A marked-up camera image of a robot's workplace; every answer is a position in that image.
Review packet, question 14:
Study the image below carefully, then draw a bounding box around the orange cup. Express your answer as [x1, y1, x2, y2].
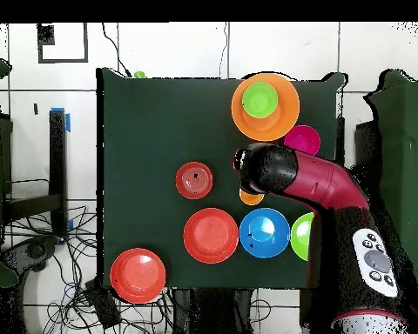
[239, 189, 265, 206]

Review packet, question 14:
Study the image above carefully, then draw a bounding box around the small red bowl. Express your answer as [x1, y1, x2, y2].
[174, 161, 214, 200]

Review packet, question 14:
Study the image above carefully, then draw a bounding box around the small green bowl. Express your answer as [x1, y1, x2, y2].
[241, 81, 279, 119]

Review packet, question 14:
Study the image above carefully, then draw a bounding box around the large orange bowl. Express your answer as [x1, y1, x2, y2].
[231, 72, 301, 143]

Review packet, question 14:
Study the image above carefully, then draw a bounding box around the pink bowl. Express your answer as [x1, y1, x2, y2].
[283, 124, 321, 157]

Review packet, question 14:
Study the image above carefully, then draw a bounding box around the blue bowl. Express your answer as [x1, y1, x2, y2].
[239, 207, 291, 259]

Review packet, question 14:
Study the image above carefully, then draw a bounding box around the large red bowl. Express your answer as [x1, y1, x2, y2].
[109, 247, 167, 304]
[183, 207, 239, 264]

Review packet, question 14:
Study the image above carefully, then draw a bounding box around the large green bowl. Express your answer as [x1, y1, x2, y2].
[290, 211, 315, 262]

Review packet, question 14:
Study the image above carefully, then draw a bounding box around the dark green table cloth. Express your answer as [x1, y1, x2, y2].
[96, 67, 349, 292]

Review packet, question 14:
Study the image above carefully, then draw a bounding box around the blue tape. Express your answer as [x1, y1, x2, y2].
[50, 106, 71, 133]

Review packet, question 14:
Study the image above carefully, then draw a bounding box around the black power strip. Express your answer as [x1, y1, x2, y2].
[83, 278, 123, 331]

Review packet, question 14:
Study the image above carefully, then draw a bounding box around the black chair base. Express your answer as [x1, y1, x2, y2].
[0, 235, 60, 274]

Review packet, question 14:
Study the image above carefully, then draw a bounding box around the thin black cable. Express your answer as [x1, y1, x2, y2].
[218, 22, 230, 79]
[102, 22, 133, 77]

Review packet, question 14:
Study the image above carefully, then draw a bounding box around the black stool frame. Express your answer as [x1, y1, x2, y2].
[1, 110, 69, 237]
[335, 117, 382, 175]

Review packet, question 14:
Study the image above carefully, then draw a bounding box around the tangle of black cables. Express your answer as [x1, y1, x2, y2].
[3, 204, 175, 334]

